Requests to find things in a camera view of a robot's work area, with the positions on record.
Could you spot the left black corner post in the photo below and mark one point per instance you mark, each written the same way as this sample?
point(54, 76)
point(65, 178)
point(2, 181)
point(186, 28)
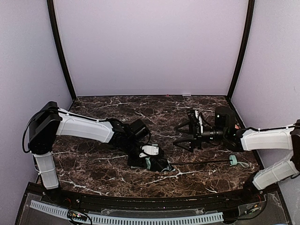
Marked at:
point(59, 48)

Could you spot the mint green folding umbrella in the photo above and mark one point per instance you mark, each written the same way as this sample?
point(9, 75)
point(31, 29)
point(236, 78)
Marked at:
point(162, 165)

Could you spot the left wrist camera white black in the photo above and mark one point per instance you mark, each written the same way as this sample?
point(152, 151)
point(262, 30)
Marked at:
point(150, 151)

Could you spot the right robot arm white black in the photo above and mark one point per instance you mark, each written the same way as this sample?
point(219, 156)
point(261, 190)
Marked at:
point(245, 139)

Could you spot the grey slotted cable duct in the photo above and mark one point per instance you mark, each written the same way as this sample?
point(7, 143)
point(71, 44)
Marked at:
point(98, 219)

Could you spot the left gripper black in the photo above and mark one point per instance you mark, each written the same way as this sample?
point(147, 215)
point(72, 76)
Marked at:
point(142, 161)

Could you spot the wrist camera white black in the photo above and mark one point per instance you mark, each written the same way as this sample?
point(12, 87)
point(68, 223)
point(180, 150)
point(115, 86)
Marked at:
point(150, 151)
point(194, 117)

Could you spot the black front frame rail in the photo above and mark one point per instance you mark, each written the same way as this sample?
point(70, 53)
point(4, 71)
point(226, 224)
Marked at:
point(226, 200)

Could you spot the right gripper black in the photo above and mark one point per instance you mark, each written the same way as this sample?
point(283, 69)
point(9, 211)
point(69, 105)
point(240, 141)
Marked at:
point(194, 132)

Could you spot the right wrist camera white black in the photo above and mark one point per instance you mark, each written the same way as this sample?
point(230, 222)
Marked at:
point(194, 117)

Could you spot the right black corner post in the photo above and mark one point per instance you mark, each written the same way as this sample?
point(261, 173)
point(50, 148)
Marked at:
point(243, 46)

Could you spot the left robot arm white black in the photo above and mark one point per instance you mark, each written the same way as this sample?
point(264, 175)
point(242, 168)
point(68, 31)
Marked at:
point(52, 121)

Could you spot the small green circuit board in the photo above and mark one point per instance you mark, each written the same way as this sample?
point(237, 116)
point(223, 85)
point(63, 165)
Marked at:
point(76, 216)

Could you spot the black corner post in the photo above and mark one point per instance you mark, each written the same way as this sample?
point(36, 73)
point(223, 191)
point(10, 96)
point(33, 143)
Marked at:
point(243, 46)
point(59, 48)

